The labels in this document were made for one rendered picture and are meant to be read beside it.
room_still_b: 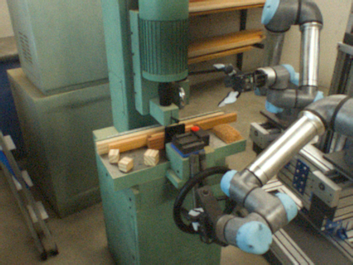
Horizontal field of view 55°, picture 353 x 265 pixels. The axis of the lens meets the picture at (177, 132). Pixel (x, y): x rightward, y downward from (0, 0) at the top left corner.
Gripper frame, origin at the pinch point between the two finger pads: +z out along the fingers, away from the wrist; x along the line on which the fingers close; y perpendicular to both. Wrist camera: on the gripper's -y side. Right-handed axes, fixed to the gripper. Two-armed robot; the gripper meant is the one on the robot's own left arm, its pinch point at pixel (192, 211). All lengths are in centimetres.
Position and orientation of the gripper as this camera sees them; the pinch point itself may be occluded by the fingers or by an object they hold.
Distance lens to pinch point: 116.1
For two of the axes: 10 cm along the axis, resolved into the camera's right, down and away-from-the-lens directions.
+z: -4.1, 0.7, 9.1
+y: 2.4, 9.7, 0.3
